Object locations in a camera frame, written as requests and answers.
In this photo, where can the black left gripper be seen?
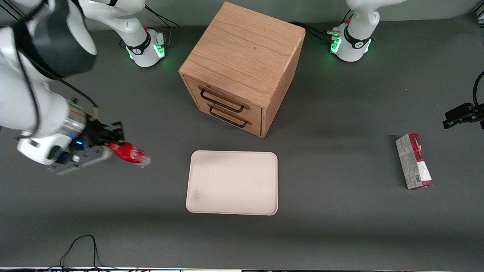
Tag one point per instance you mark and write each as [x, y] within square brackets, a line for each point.
[462, 115]

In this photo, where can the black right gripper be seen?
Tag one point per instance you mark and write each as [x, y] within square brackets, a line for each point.
[96, 133]

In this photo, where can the red coke bottle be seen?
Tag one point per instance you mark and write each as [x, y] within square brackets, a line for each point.
[130, 153]

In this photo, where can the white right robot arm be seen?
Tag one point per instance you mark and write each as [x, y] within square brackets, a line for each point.
[34, 75]

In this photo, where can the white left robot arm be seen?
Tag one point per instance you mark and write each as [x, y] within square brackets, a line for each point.
[357, 37]

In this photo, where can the beige plastic tray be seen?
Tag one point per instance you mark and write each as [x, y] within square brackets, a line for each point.
[232, 183]

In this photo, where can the grey and red carton box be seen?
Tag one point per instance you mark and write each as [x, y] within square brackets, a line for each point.
[414, 160]

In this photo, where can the wooden drawer cabinet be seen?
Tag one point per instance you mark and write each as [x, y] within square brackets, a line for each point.
[242, 60]

